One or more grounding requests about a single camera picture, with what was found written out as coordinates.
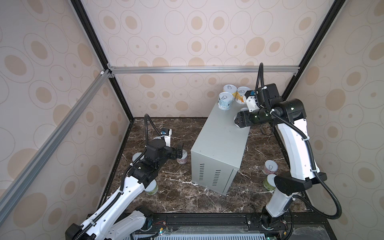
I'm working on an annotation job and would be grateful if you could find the black corner frame post left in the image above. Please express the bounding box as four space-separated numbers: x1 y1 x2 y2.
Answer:
70 0 135 122

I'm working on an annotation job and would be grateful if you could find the orange fruit label can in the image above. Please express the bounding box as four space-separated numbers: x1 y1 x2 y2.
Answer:
132 152 142 162

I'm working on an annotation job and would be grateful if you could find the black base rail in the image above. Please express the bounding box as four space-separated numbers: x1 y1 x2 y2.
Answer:
78 211 337 240

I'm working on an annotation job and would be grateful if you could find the green label can right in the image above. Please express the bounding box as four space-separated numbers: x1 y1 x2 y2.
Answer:
263 174 276 191

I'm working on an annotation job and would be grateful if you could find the green label can left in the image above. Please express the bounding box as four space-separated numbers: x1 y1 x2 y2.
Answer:
145 180 159 196

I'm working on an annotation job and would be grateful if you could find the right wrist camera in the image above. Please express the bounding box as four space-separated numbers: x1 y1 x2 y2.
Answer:
243 90 260 113

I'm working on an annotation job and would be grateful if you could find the teal label can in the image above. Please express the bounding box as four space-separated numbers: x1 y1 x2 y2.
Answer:
234 108 249 128

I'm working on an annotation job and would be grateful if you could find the grey metal cabinet box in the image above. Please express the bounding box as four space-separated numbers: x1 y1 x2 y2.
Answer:
191 103 250 195

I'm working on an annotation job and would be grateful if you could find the silver aluminium crossbar back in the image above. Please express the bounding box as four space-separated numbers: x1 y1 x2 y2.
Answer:
108 65 301 75

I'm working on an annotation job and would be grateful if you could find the light blue label can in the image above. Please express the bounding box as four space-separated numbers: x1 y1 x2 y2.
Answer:
218 92 235 111

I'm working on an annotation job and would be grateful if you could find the silver aluminium rail left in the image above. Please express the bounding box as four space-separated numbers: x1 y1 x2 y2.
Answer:
1 69 112 225

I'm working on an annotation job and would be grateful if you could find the pink flower label can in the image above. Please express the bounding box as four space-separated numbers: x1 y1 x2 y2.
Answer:
262 160 278 175

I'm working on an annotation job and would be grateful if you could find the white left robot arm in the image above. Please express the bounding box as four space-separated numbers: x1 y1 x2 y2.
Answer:
65 138 184 240

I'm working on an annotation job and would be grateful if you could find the yellow orange label can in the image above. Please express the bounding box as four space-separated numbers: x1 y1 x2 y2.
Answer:
236 87 251 105

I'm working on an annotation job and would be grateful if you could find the black corner frame post right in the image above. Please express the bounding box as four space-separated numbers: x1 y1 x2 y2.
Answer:
282 0 348 100

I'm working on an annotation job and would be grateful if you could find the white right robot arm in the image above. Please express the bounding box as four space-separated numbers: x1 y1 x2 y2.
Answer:
234 84 327 229

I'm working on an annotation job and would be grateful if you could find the green label can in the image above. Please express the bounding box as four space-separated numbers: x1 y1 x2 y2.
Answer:
145 180 159 196
263 174 276 191

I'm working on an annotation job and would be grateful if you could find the black corner frame post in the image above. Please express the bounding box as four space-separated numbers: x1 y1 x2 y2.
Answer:
282 0 348 100
70 0 135 122

